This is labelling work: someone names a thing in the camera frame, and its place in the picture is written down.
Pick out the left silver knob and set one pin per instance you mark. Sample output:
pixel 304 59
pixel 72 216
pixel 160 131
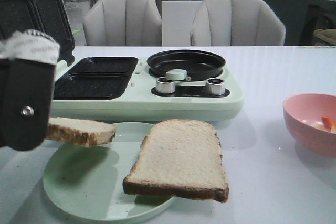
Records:
pixel 164 86

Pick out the white cabinet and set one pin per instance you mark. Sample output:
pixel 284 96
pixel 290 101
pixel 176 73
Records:
pixel 177 19

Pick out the black round frying pan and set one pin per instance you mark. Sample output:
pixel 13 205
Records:
pixel 200 65

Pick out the pink bowl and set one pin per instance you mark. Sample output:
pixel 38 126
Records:
pixel 302 114

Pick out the grey armchair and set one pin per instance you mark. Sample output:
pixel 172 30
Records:
pixel 123 23
pixel 236 23

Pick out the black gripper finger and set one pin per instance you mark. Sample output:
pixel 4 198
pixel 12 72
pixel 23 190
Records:
pixel 26 94

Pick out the mint green round plate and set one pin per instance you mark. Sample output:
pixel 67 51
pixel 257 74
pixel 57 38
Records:
pixel 86 182

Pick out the right grey armchair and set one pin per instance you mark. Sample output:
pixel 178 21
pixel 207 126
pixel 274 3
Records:
pixel 236 23

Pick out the orange shrimp piece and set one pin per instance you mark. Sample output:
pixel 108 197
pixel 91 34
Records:
pixel 328 123

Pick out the mint green pan handle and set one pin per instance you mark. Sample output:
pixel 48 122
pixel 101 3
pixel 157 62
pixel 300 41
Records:
pixel 177 75

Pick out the white bread slice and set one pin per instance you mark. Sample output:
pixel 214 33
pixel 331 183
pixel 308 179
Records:
pixel 179 158
pixel 81 132

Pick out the left grey armchair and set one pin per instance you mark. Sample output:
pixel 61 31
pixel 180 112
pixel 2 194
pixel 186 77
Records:
pixel 123 23

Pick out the silver knob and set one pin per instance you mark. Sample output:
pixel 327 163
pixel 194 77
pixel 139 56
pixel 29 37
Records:
pixel 215 86
pixel 164 86

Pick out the right silver knob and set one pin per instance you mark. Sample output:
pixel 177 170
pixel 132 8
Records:
pixel 215 86

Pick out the mint green sandwich maker lid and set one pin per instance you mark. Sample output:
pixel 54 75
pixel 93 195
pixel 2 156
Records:
pixel 47 16

